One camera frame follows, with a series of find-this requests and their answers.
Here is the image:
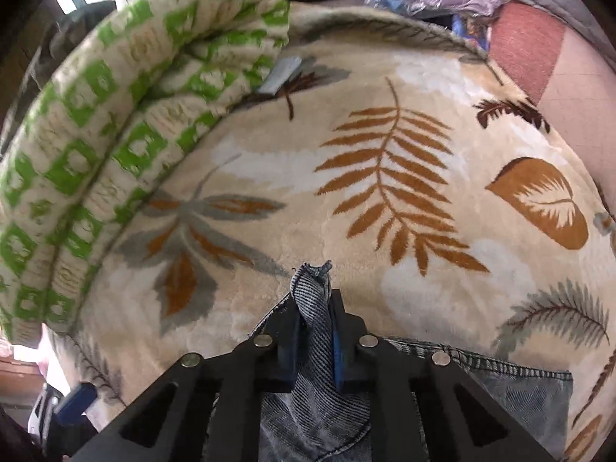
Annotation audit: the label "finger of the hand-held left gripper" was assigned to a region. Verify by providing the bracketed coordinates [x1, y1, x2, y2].
[52, 382, 100, 444]

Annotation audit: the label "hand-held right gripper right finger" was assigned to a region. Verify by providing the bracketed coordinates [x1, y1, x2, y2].
[329, 289, 555, 462]

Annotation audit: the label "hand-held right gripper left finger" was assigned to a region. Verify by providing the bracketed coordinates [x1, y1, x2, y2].
[72, 293, 302, 462]

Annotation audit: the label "blue denim pants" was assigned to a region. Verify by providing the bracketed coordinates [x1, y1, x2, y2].
[259, 260, 574, 462]

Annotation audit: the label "leaf print blanket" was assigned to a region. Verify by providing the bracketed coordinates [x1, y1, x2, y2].
[43, 0, 616, 462]

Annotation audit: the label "grey blanket label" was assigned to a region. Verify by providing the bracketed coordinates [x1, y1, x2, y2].
[258, 56, 303, 96]

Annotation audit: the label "green patterned blanket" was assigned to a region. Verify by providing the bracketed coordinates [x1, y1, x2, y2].
[0, 0, 293, 343]

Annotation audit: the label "pink bolster cushion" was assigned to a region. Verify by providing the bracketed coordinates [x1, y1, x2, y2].
[488, 2, 616, 253]

